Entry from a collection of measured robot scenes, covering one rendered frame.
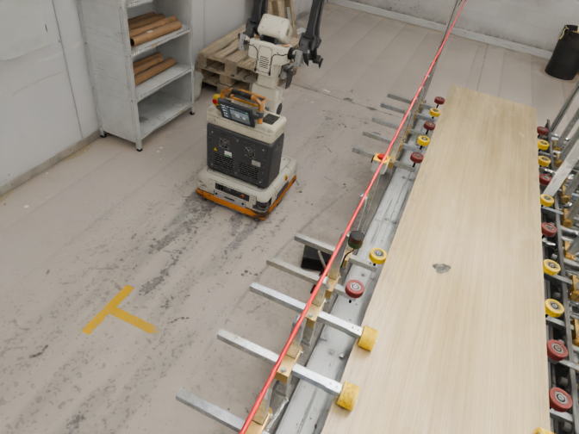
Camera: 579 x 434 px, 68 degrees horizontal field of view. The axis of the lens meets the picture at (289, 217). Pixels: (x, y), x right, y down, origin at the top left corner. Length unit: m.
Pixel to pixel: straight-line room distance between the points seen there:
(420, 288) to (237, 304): 1.31
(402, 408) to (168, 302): 1.73
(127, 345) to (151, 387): 0.30
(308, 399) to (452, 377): 0.56
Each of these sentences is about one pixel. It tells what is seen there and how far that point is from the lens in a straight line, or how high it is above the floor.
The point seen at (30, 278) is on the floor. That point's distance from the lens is 3.22.
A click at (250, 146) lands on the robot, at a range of 3.13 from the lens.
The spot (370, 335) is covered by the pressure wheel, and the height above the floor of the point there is 0.98.
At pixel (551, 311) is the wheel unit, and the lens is 2.24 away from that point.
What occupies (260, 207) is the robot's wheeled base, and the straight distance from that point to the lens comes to 3.28.
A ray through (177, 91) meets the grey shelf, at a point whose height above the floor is 0.20.
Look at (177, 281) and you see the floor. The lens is 3.00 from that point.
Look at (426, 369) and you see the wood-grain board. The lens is 1.76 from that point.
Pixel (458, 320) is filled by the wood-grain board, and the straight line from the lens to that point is 1.96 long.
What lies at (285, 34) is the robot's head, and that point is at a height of 1.30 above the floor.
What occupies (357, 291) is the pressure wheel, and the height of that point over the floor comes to 0.91.
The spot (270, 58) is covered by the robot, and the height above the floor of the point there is 1.15.
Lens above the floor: 2.29
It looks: 41 degrees down
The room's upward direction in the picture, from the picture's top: 10 degrees clockwise
